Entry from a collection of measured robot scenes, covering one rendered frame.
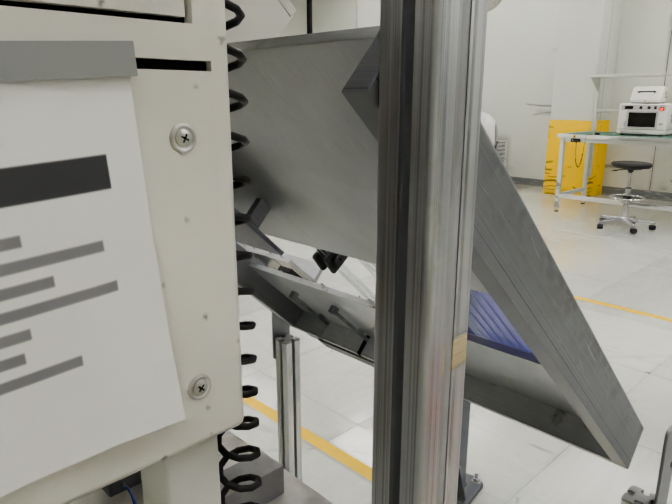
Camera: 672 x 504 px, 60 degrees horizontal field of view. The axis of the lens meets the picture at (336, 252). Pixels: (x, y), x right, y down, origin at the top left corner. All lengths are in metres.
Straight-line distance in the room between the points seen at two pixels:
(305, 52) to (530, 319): 0.28
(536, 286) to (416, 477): 0.21
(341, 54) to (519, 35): 8.13
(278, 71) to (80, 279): 0.25
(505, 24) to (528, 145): 1.63
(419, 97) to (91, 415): 0.20
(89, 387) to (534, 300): 0.37
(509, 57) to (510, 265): 8.10
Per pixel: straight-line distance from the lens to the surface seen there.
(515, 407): 0.96
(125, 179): 0.23
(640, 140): 6.13
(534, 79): 8.33
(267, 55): 0.43
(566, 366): 0.61
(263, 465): 0.86
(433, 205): 0.30
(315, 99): 0.43
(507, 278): 0.46
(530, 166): 8.36
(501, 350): 0.78
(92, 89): 0.23
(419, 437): 0.35
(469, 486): 1.94
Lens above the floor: 1.16
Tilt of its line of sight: 15 degrees down
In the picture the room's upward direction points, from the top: straight up
